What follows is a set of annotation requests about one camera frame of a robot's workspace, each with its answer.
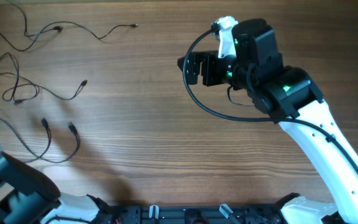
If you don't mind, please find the black cable bundle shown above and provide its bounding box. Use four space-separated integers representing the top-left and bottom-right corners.
0 113 81 164

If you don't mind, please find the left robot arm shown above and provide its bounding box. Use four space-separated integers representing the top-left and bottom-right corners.
0 145 117 223

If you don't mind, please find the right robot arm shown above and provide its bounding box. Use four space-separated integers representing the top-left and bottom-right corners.
178 16 358 223

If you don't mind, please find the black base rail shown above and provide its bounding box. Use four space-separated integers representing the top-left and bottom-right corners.
110 204 285 224

